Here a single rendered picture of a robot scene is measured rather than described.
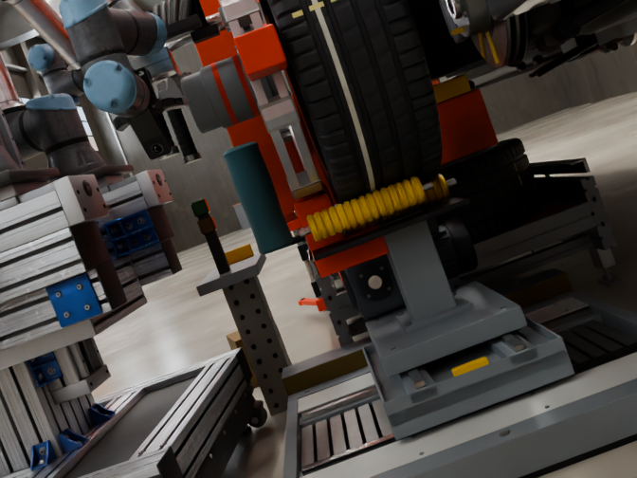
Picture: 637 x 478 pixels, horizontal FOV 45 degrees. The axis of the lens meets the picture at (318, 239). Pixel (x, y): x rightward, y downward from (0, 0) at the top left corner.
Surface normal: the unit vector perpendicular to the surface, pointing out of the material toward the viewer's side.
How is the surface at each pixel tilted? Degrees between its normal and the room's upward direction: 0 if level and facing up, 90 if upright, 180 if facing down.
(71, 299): 90
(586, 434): 90
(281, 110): 90
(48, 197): 90
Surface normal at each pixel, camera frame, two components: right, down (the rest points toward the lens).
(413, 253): 0.02, 0.07
